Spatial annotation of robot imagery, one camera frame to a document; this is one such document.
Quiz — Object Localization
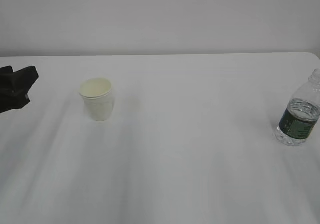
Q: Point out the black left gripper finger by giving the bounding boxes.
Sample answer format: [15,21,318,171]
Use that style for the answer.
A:
[0,66,15,94]
[13,66,39,109]

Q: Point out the clear water bottle green label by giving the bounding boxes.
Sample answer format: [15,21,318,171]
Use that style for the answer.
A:
[275,69,320,147]

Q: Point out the white paper cup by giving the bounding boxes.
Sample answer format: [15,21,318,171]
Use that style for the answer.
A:
[79,77,115,122]

